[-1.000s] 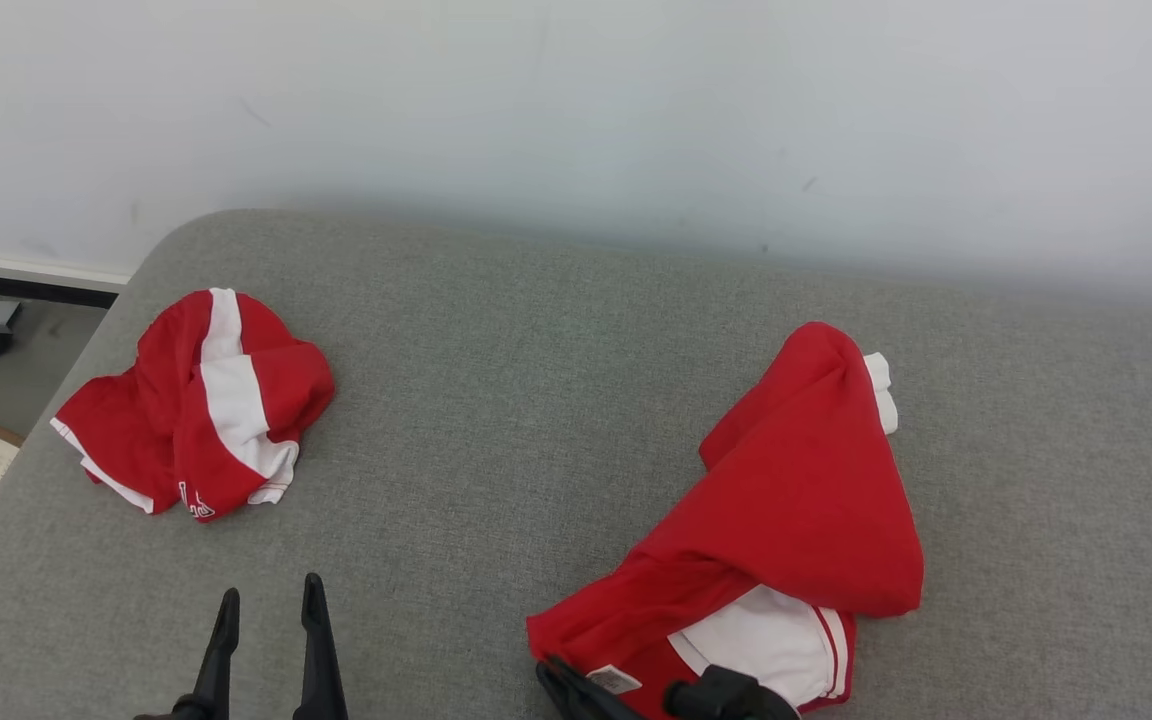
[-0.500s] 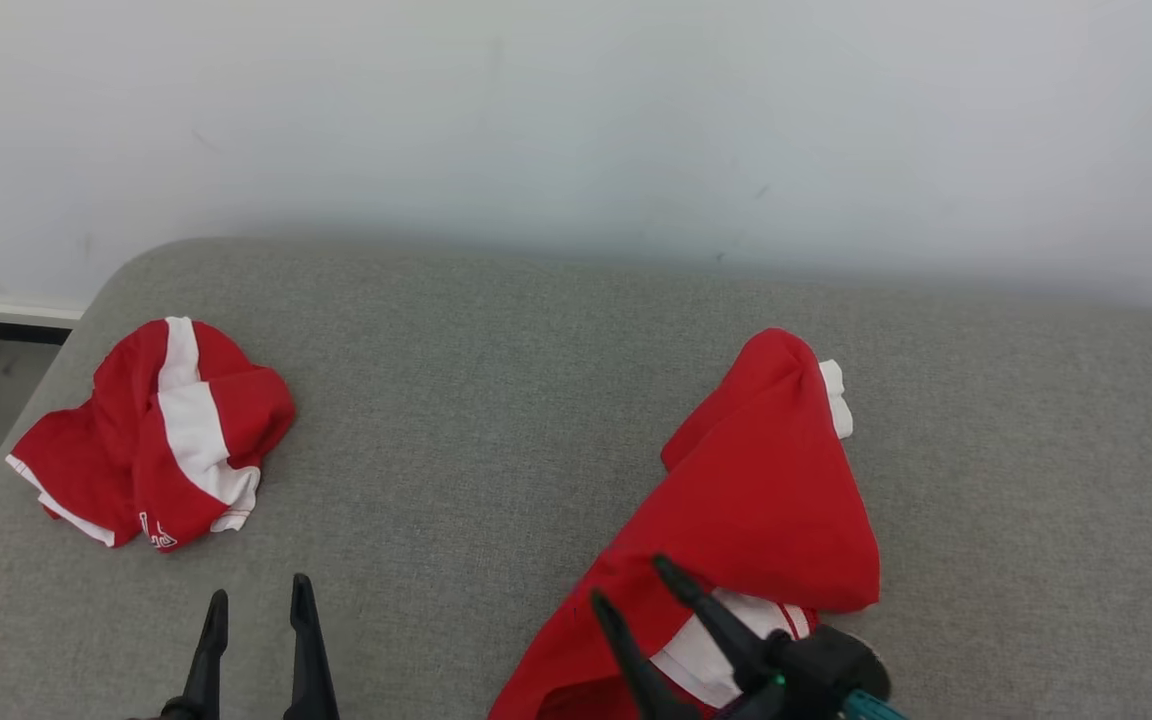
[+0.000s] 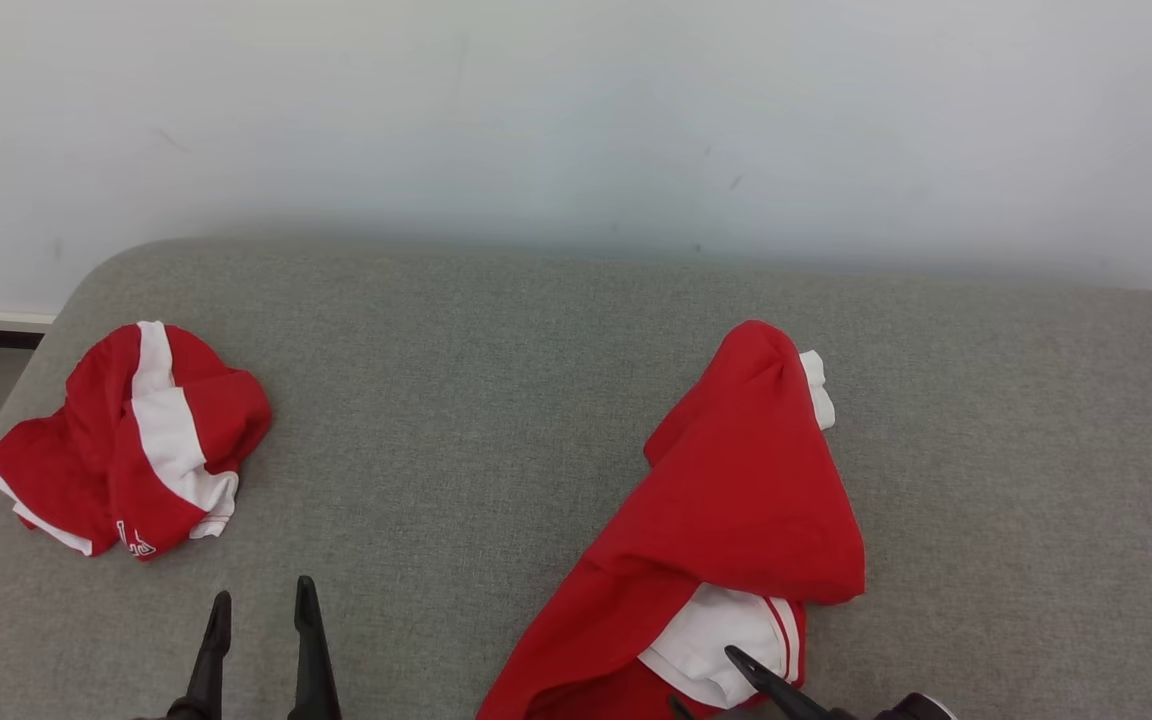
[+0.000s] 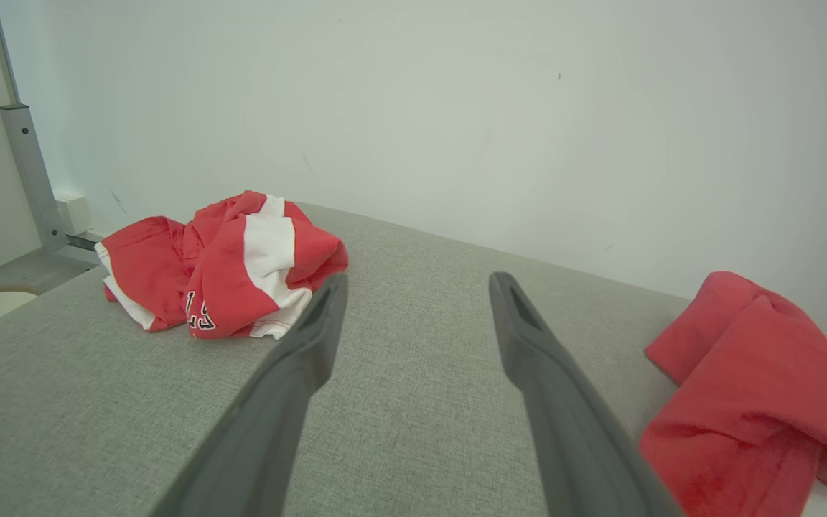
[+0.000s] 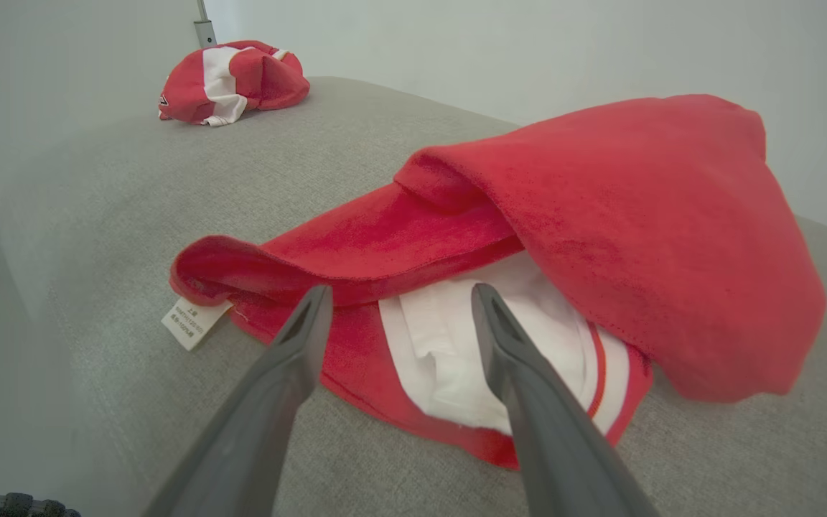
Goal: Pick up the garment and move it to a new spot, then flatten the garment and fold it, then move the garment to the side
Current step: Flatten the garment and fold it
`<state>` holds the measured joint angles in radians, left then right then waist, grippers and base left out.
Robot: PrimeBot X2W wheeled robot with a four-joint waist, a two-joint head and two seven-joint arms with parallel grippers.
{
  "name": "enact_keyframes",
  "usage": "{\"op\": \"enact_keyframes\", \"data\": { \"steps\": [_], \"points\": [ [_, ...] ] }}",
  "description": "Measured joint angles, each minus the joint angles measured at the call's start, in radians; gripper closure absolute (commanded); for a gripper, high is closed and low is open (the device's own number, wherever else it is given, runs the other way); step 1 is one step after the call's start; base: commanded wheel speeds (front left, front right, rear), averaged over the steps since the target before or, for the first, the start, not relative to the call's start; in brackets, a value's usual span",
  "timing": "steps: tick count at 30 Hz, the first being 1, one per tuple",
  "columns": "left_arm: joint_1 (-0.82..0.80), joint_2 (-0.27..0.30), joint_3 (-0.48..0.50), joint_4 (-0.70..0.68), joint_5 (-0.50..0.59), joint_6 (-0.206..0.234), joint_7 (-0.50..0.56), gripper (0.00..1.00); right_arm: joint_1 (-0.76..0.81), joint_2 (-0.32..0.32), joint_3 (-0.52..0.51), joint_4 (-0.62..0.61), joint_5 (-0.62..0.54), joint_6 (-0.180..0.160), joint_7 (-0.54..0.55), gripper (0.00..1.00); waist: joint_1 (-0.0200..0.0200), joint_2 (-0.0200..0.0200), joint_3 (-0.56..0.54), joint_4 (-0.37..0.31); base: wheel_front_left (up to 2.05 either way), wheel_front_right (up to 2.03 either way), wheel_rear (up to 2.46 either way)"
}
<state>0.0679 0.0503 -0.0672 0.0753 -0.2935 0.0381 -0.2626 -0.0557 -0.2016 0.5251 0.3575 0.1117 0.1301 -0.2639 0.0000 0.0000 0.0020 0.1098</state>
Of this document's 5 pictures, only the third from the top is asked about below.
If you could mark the red jersey shirt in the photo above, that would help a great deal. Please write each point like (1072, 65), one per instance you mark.
(746, 500)

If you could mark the red white-striped shorts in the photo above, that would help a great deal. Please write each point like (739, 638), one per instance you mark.
(86, 450)

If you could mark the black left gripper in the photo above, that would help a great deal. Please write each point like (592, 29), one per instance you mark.
(176, 712)

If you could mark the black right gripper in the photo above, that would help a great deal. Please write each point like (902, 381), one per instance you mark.
(911, 710)

